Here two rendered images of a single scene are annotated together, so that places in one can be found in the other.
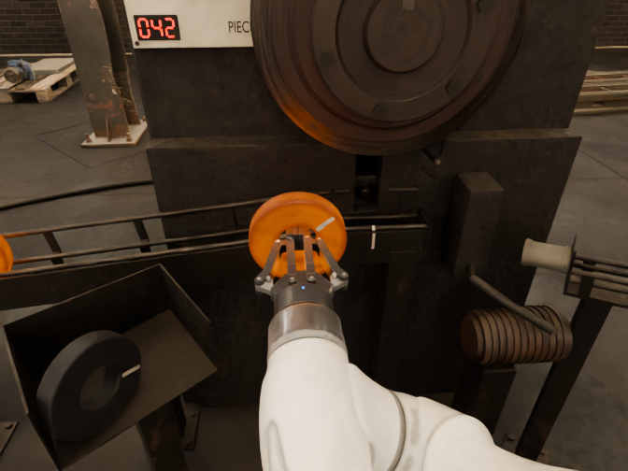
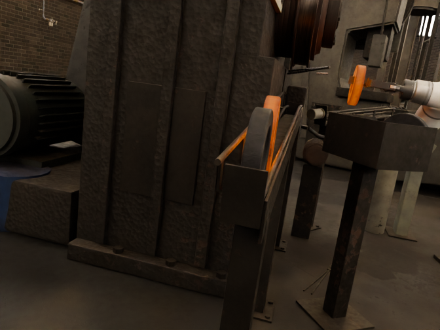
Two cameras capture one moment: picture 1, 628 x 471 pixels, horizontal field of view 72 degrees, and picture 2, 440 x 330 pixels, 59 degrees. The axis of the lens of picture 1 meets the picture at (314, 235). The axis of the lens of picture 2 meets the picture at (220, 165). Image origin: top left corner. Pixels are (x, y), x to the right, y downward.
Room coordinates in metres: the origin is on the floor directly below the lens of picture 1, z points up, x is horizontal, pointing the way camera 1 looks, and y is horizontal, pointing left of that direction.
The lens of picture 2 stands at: (0.62, 1.68, 0.77)
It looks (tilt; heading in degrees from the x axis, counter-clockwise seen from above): 12 degrees down; 286
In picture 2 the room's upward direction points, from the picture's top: 8 degrees clockwise
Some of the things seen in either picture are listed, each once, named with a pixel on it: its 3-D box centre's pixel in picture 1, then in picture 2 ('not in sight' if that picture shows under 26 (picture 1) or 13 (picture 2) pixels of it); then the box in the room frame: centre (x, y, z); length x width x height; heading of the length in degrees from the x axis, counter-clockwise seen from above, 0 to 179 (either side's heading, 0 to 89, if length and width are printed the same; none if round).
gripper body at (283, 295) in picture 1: (303, 298); (399, 88); (0.43, 0.01, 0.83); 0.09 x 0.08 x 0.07; 4
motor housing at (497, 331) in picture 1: (494, 391); (308, 187); (0.73, -0.47, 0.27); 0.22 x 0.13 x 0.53; 94
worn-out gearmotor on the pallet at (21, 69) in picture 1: (23, 69); not in sight; (4.53, 2.88, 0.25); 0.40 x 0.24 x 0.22; 4
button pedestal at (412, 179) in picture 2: not in sight; (410, 186); (0.15, -0.86, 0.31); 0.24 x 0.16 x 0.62; 94
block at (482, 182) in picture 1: (468, 225); (293, 109); (0.87, -0.36, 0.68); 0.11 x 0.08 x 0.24; 4
